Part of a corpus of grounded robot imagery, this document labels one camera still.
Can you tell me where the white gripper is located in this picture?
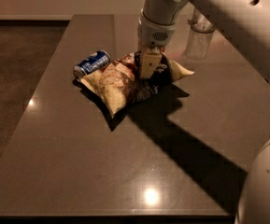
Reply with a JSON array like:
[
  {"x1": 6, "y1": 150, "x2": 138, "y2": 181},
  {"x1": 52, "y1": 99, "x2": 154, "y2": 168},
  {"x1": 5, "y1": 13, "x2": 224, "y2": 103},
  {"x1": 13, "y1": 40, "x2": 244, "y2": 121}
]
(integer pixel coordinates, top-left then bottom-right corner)
[{"x1": 137, "y1": 9, "x2": 176, "y2": 79}]

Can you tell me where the brown sea salt chip bag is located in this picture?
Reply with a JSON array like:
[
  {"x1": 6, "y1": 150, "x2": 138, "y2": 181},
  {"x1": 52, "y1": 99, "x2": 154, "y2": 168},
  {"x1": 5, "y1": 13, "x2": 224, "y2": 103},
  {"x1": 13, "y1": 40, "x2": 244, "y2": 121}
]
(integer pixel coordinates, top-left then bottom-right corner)
[{"x1": 80, "y1": 51, "x2": 193, "y2": 117}]

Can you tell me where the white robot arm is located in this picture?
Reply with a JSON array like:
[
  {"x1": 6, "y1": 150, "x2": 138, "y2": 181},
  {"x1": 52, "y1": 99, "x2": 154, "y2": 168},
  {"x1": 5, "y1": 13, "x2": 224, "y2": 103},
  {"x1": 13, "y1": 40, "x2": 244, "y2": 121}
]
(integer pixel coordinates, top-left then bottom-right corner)
[{"x1": 138, "y1": 0, "x2": 270, "y2": 224}]

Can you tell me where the blue pepsi can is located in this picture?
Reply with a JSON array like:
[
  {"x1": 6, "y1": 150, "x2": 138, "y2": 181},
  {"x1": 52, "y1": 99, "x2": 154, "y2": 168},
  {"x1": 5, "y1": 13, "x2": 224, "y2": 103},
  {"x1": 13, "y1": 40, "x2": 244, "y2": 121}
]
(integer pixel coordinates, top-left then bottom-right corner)
[{"x1": 73, "y1": 50, "x2": 111, "y2": 80}]

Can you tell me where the clear cup with utensils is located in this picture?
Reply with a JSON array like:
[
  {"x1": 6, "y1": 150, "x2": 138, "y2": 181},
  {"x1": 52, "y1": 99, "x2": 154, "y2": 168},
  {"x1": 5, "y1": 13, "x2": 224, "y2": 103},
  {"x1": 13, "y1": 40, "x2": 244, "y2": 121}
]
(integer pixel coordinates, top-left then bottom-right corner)
[{"x1": 185, "y1": 8, "x2": 215, "y2": 60}]

